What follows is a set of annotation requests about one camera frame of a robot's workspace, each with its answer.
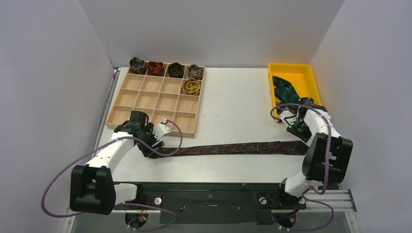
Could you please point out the dark orange paisley tie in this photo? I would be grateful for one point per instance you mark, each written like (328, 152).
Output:
(255, 148)

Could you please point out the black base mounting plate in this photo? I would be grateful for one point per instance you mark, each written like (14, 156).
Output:
(213, 203)

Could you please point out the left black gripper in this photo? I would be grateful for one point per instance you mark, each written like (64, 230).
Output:
(149, 129)

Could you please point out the green striped tie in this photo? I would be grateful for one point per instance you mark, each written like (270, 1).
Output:
(284, 90)

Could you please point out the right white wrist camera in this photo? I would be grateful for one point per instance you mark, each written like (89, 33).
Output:
(288, 118)

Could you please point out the black gold rolled tie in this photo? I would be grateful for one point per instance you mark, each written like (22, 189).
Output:
(176, 70)

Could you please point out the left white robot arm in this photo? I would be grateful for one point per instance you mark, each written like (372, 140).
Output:
(92, 189)

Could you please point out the aluminium frame rail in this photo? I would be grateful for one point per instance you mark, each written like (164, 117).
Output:
(335, 215)

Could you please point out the red black rolled tie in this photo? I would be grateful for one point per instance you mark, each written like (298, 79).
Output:
(155, 68)

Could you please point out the wooden compartment tray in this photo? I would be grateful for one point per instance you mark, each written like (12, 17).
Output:
(159, 97)

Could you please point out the dark grey rolled tie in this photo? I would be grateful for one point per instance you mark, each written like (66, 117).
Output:
(137, 66)

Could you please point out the grey brown rolled tie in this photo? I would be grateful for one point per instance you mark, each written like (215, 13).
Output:
(195, 72)

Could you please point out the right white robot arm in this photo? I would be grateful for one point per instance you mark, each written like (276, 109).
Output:
(328, 154)

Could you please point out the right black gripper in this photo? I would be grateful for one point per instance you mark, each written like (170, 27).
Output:
(300, 129)

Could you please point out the yellow plastic bin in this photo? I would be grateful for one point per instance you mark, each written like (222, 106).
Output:
(301, 78)

